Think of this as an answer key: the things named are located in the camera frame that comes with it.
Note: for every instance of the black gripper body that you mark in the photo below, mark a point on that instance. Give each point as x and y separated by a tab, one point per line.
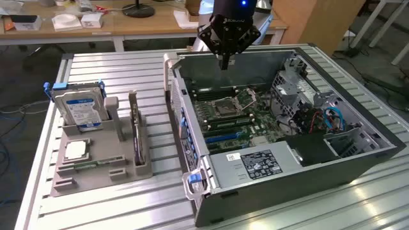
230	24

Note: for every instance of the graphics card with silver bracket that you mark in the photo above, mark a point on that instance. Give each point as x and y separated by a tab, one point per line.
137	143

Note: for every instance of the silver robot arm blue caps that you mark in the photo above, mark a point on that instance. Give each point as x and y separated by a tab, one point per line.
201	44

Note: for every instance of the white paper stack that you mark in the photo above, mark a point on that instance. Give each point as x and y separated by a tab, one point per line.
183	20

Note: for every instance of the brown cardboard box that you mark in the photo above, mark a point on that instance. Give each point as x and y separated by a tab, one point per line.
191	7

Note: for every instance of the black RAM slot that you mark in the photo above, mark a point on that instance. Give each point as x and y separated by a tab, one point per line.
214	96
213	90

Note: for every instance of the wooden cabinet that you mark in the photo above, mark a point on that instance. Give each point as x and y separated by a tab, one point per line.
325	28

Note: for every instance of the black round lamp base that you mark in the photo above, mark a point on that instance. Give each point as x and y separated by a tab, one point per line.
138	10

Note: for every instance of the open socket cover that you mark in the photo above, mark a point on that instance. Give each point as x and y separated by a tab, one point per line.
245	98

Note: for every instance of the silver disk bay cage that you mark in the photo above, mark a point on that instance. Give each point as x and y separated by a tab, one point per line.
287	95

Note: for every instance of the CPU socket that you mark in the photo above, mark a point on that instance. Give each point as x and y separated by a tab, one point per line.
225	106

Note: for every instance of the white box red button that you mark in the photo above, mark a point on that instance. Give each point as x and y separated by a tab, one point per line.
347	40

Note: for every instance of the installed RAM stick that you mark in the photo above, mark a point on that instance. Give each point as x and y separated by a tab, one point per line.
227	122

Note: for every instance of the small white labelled box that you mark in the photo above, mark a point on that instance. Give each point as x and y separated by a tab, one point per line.
91	21

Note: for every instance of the green motherboard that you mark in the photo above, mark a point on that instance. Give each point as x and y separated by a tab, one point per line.
261	124

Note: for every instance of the silver packet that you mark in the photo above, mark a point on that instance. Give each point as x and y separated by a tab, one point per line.
85	6

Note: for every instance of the blue expansion slot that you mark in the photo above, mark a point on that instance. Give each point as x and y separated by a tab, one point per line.
223	138

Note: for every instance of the silver chipset heatsink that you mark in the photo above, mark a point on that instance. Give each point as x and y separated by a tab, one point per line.
261	141

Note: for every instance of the white square tray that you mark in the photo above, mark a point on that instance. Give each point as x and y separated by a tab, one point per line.
61	22

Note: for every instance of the black floor stand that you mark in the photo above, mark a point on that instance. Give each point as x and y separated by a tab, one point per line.
386	83

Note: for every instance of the hard disk in blue caddy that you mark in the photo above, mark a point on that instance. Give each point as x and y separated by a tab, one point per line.
79	110

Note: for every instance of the wooden desk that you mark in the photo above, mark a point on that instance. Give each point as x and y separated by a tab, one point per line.
41	34

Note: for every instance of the grey cup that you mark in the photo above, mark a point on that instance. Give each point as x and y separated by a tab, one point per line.
46	3

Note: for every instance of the black chair base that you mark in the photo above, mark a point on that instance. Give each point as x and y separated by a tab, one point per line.
37	51

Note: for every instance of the grey parts rack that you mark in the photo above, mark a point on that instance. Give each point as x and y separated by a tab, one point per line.
105	148

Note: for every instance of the grey power supply unit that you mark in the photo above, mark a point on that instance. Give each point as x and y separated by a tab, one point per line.
223	172

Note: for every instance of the white box black top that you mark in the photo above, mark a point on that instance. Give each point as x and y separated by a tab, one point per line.
25	24

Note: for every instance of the blue case latch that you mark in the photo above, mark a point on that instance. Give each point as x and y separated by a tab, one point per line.
193	178

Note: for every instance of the orange box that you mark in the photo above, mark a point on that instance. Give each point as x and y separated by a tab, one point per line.
9	26

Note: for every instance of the silver CPU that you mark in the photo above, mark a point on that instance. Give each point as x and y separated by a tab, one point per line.
75	151

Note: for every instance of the green RAM stick on rack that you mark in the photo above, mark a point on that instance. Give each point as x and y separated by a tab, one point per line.
89	164

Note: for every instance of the open black PC case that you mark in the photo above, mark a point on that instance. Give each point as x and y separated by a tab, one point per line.
287	191

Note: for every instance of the white table frame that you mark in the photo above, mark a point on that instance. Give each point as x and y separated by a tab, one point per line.
366	24

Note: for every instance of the small disk bay bracket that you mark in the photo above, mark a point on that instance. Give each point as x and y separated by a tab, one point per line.
350	141

